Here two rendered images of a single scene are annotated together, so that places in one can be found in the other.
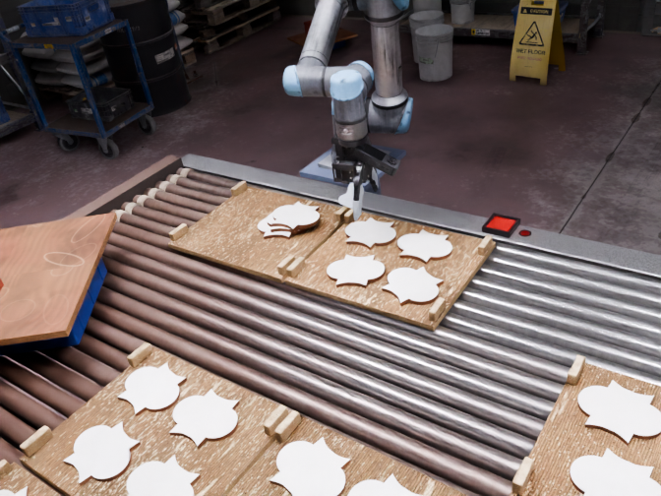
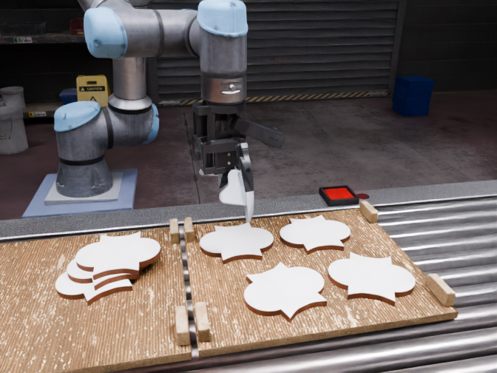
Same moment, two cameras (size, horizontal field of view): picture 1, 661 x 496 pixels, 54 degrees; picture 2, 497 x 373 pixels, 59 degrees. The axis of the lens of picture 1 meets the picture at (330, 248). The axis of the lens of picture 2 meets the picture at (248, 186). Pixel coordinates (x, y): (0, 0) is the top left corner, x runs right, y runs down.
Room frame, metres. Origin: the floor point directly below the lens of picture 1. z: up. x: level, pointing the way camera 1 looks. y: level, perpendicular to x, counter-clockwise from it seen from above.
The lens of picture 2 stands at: (0.97, 0.43, 1.41)
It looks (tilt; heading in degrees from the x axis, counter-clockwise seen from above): 25 degrees down; 310
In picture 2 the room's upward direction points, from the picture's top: straight up
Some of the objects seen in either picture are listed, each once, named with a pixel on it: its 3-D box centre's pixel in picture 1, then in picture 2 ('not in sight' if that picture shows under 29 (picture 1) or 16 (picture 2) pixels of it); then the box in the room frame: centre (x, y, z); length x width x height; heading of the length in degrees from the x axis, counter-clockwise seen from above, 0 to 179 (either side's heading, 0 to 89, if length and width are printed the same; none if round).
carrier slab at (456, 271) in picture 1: (390, 263); (300, 265); (1.32, -0.14, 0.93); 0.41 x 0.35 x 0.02; 51
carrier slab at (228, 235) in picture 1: (262, 228); (61, 294); (1.58, 0.18, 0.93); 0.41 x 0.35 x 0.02; 51
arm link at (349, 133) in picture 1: (351, 128); (224, 89); (1.46, -0.10, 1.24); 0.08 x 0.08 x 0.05
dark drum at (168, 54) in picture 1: (142, 53); not in sight; (5.42, 1.26, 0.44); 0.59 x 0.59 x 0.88
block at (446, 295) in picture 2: (437, 309); (440, 289); (1.10, -0.21, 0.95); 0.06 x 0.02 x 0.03; 141
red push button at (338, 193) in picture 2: (501, 225); (338, 195); (1.42, -0.45, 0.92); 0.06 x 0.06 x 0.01; 50
